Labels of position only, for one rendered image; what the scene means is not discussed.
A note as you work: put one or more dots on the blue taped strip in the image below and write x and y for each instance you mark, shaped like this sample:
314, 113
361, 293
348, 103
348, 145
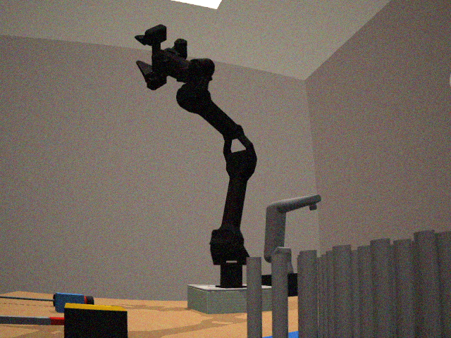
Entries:
290, 335

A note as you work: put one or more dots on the blue block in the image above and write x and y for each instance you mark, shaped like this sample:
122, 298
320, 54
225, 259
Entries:
62, 299

